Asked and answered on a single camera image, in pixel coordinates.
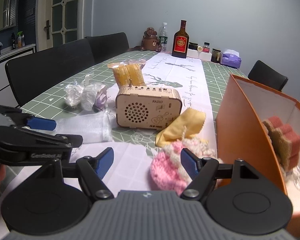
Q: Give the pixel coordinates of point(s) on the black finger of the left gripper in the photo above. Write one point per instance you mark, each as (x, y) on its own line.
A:
(71, 140)

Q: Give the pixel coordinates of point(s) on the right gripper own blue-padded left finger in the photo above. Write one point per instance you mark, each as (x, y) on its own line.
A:
(91, 171)

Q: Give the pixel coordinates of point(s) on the brown bear jar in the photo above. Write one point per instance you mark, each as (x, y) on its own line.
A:
(150, 40)

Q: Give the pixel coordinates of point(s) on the green grid tablecloth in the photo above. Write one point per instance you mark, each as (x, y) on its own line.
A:
(201, 85)

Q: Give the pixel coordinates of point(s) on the glass panel door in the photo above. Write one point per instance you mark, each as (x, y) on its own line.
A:
(58, 22)

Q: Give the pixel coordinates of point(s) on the yellow packaged sponges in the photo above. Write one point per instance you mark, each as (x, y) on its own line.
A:
(126, 73)

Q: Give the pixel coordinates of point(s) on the brown liquor bottle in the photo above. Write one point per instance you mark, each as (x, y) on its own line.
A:
(181, 42)

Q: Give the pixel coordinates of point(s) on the white drawer cabinet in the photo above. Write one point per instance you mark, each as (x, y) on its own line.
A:
(6, 95)

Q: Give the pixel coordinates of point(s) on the dark glass jar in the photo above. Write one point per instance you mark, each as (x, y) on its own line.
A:
(216, 55)

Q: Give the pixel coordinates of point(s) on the yellow cloth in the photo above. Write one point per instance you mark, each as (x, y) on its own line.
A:
(187, 125)

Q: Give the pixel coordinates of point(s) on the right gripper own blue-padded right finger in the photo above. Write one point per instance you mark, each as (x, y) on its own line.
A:
(201, 171)

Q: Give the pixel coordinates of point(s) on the black chair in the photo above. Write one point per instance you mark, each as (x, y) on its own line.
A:
(107, 46)
(31, 75)
(267, 76)

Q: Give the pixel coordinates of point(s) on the wooden radio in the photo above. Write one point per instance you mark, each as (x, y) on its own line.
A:
(147, 107)

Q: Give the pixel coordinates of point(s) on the clear water bottle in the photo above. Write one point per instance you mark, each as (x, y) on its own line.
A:
(163, 36)

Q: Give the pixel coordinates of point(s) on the orange white storage box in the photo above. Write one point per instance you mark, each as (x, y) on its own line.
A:
(239, 128)

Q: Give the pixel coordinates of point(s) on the red brown sponge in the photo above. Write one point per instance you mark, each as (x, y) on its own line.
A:
(285, 142)

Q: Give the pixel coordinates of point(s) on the small red-label jar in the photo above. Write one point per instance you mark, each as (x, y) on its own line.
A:
(206, 47)

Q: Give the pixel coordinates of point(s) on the pink white knitted hat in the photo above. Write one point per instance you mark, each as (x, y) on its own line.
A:
(166, 169)

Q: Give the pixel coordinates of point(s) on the black chair near left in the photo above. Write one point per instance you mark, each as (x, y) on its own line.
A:
(31, 75)

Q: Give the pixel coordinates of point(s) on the small black jar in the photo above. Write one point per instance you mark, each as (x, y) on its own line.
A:
(193, 46)

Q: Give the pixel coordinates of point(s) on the black chair far left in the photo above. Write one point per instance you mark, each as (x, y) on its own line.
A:
(107, 46)

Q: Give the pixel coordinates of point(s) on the crumpled clear plastic bag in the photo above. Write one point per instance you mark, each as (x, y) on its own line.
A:
(88, 97)

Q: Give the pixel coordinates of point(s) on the purple tissue pack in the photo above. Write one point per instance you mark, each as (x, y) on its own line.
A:
(231, 58)

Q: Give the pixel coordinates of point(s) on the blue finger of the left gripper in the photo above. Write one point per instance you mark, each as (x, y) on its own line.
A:
(41, 124)

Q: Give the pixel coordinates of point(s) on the black chair right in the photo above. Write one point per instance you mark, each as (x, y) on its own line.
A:
(267, 76)

